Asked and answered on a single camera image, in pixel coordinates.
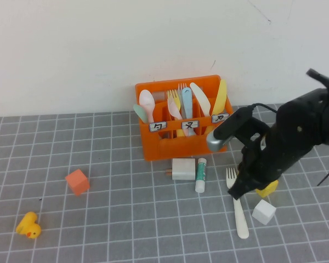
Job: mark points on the white power adapter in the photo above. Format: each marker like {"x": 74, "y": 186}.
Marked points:
{"x": 183, "y": 169}

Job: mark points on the orange plastic cutlery holder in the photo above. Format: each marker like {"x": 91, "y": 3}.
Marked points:
{"x": 181, "y": 148}

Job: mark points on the white plastic fork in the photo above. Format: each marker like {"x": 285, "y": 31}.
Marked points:
{"x": 240, "y": 216}

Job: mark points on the spoon label sticker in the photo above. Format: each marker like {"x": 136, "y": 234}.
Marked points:
{"x": 158, "y": 126}

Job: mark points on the pink plastic spoon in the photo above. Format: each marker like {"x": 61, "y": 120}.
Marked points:
{"x": 146, "y": 100}

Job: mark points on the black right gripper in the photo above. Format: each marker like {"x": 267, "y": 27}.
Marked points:
{"x": 268, "y": 161}

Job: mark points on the knife label sticker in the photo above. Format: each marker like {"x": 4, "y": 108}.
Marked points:
{"x": 220, "y": 118}

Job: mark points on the yellow foam cube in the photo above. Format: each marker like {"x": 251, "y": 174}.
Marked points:
{"x": 268, "y": 189}

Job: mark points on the light blue plastic utensil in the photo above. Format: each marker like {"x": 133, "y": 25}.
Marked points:
{"x": 187, "y": 102}

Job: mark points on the orange foam cube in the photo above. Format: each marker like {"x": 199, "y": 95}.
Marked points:
{"x": 77, "y": 182}

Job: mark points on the yellow rubber duck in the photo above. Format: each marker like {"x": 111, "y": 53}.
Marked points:
{"x": 28, "y": 226}

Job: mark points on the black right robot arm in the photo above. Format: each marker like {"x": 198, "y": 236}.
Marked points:
{"x": 304, "y": 117}

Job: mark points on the yellow plastic fork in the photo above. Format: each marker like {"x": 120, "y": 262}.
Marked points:
{"x": 176, "y": 102}

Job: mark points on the mint green plastic spoon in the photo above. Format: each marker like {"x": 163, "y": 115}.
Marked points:
{"x": 139, "y": 112}

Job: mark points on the pink plastic fork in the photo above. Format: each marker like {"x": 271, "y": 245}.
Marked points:
{"x": 175, "y": 111}

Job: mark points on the grey grid tablecloth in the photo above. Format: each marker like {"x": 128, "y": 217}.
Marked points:
{"x": 126, "y": 219}

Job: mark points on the white green glue stick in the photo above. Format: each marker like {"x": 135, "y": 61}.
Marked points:
{"x": 201, "y": 172}

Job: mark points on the fork label sticker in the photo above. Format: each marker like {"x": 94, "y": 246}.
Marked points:
{"x": 190, "y": 125}

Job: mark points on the yellow plastic knife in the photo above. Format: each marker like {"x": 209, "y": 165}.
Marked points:
{"x": 220, "y": 96}

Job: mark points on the cream plastic knife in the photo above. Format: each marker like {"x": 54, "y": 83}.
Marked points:
{"x": 201, "y": 100}

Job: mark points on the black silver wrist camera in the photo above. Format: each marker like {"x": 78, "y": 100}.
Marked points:
{"x": 227, "y": 128}

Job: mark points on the white foam cube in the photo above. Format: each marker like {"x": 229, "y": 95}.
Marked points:
{"x": 264, "y": 211}

